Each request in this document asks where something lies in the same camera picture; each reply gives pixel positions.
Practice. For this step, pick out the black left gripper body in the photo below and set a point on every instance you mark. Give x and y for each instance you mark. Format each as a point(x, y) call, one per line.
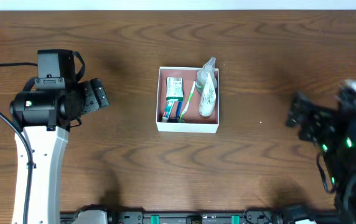
point(91, 96)

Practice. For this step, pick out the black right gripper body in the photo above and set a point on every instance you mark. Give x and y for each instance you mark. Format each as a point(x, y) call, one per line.
point(309, 116)

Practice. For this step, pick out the green white toothpaste tube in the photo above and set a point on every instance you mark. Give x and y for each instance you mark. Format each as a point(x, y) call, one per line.
point(167, 111)

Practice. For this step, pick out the small green white carton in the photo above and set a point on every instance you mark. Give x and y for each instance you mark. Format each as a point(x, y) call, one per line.
point(174, 90)

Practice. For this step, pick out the blue disposable razor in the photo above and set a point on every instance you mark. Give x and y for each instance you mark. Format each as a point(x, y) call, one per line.
point(177, 118)

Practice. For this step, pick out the green white toothbrush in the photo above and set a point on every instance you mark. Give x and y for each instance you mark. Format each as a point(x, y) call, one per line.
point(188, 103)

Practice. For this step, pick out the white patterned squeeze tube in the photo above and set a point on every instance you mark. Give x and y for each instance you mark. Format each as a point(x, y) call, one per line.
point(208, 98)

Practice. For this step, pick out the clear pump bottle dark liquid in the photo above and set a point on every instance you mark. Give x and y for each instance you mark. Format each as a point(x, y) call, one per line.
point(203, 73)

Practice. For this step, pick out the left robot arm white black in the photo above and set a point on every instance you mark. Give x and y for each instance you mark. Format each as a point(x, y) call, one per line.
point(42, 113)

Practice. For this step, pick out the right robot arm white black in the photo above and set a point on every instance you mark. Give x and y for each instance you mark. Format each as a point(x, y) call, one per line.
point(333, 131)

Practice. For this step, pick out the white box with pink interior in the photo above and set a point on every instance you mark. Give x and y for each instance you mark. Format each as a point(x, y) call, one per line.
point(193, 121)

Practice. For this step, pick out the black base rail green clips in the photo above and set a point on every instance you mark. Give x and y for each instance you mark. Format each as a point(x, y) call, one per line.
point(253, 215)

